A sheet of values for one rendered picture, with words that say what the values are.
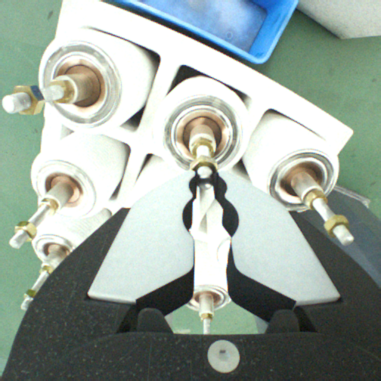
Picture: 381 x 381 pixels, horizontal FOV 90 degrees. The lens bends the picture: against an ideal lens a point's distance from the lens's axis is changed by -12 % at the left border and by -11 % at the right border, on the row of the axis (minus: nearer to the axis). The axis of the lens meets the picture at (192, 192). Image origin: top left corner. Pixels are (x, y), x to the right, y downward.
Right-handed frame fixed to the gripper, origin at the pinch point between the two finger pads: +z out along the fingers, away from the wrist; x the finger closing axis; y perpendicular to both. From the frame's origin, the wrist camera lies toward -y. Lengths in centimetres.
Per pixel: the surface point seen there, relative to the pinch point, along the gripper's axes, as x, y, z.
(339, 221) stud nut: 10.6, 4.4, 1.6
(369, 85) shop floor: 35.2, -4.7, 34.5
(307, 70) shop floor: 20.7, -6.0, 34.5
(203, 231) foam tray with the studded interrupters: 1.1, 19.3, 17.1
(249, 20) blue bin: 8.4, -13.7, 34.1
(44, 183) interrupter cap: -17.7, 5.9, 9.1
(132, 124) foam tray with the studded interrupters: -9.5, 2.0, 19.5
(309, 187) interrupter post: 10.2, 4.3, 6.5
